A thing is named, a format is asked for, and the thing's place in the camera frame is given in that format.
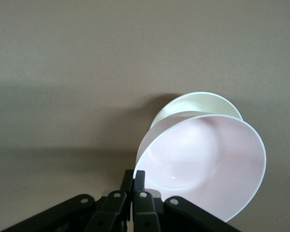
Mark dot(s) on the pink bowl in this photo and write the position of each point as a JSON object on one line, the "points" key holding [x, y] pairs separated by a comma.
{"points": [[203, 157]]}

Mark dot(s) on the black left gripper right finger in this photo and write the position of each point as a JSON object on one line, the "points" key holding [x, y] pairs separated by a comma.
{"points": [[145, 207]]}

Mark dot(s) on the white bowl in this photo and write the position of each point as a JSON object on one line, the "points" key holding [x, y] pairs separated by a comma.
{"points": [[203, 104]]}

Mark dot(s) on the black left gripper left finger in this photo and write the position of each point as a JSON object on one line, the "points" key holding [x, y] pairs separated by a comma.
{"points": [[111, 207]]}

